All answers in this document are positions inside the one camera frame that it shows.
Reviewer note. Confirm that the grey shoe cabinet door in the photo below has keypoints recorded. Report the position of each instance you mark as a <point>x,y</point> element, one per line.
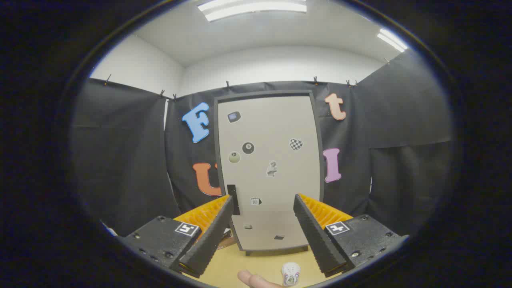
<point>272,120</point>

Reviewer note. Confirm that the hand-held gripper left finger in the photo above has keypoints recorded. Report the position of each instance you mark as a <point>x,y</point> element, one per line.
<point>212,240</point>

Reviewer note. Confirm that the assorted small clutter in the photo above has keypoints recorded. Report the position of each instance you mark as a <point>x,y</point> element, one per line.
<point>108,230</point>

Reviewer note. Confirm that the long ceiling light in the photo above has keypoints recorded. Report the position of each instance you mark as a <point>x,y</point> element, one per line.
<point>252,8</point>

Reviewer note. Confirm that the small ceiling light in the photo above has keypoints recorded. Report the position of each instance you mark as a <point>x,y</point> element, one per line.
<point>392,40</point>

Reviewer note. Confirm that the grey shoe cabinet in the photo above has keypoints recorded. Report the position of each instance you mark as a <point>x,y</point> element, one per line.
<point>260,94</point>

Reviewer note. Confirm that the white canvas shoe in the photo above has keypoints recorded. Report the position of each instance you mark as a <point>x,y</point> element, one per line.
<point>290,274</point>

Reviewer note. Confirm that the row of black cloth clips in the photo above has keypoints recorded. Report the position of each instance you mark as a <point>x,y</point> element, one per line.
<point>315,80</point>

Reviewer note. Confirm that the brown book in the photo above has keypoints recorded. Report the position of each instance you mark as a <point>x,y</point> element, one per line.
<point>226,241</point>

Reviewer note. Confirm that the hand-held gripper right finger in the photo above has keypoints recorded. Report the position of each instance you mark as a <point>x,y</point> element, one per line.
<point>316,240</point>

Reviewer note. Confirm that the black backdrop cloth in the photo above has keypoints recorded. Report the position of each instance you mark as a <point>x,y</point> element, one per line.
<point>120,160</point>

